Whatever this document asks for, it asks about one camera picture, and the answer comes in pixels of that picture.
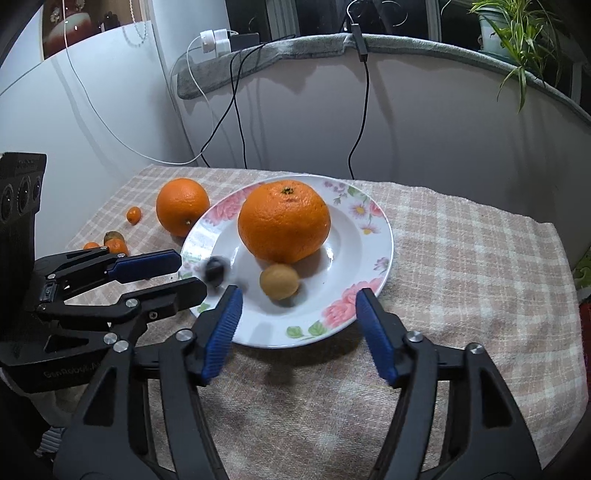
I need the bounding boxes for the pale plant pot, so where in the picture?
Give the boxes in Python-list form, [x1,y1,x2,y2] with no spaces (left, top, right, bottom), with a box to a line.
[478,9,522,62]

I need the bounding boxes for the black cables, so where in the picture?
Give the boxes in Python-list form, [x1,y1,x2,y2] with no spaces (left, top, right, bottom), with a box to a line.
[178,32,591,121]

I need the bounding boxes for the large orange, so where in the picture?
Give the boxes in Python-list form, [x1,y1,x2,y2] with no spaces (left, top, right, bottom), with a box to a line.
[238,181,331,265]

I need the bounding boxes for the white cabinet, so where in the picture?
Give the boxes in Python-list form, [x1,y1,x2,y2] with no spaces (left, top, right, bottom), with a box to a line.
[0,21,188,241]

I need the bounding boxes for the small green box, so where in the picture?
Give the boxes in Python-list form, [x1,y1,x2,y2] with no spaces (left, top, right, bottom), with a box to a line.
[571,249,591,283]

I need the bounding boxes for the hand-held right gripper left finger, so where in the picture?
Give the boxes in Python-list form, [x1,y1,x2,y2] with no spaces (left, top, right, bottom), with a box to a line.
[52,286,244,480]

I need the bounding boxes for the green spider plant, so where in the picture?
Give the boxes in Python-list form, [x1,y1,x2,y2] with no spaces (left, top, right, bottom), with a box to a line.
[443,0,561,114]

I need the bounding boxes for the white floral plate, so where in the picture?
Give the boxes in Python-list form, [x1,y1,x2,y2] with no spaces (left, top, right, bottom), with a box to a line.
[179,174,394,349]

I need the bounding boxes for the small dark round fruit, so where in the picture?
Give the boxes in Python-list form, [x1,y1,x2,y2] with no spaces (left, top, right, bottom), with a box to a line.
[203,257,230,288]

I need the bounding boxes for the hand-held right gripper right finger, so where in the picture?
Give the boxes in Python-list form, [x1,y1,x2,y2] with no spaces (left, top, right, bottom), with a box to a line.
[355,287,543,480]

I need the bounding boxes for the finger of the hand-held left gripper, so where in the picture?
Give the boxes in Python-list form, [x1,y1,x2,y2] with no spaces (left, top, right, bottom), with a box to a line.
[32,249,182,289]
[36,277,208,324]

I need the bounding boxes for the small tan round fruit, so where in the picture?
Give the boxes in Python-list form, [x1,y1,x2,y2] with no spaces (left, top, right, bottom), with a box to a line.
[259,263,301,302]

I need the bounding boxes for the window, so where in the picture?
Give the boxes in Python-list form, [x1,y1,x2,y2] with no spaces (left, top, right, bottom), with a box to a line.
[225,0,591,100]

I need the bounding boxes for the pink checked tablecloth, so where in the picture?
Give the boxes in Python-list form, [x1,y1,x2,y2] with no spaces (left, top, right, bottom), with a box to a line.
[60,165,583,480]

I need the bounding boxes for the thick white cable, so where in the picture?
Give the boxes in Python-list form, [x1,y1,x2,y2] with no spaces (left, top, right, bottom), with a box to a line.
[169,33,211,166]

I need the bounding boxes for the white power adapters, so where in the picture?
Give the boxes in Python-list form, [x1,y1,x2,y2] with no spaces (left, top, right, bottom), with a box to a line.
[199,28,239,53]

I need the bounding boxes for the black lamp cable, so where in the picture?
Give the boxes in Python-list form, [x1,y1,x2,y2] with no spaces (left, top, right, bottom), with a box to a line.
[347,58,370,180]

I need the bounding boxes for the round orange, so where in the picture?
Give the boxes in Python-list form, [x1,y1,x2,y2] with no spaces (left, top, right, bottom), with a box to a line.
[156,178,211,238]

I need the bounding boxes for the thin white cable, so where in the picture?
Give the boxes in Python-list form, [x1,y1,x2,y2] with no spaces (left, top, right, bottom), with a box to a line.
[64,0,201,165]

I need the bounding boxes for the white bead chain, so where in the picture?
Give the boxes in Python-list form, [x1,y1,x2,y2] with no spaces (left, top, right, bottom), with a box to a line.
[121,0,155,48]

